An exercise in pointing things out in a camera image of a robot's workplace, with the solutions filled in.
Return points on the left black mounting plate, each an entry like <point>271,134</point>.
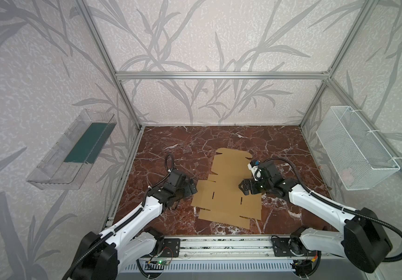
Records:
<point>166,248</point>

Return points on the green mat in bin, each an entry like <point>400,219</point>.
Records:
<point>91,143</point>

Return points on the black mounting plate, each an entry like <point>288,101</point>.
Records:
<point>166,248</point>
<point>290,247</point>

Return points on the aluminium frame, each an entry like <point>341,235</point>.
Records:
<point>230,63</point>

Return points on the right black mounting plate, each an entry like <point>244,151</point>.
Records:
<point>290,247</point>

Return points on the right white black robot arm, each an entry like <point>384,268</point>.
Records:
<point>359,235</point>

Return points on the brown cardboard box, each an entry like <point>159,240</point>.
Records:
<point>219,197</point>

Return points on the pink item in basket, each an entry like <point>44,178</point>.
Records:
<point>347,176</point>

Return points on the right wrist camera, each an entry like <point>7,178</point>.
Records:
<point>253,166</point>

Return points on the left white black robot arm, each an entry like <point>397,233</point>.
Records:
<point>102,256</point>

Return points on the white wire mesh basket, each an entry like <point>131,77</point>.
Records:
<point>350,143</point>

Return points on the clear plastic wall bin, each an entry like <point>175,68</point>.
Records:
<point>68,163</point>

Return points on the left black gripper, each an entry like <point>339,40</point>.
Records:
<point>188,191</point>

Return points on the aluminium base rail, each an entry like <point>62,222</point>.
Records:
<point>250,247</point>

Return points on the green circuit board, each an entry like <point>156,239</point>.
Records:
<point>155,263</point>

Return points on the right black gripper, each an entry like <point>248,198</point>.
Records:
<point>251,185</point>

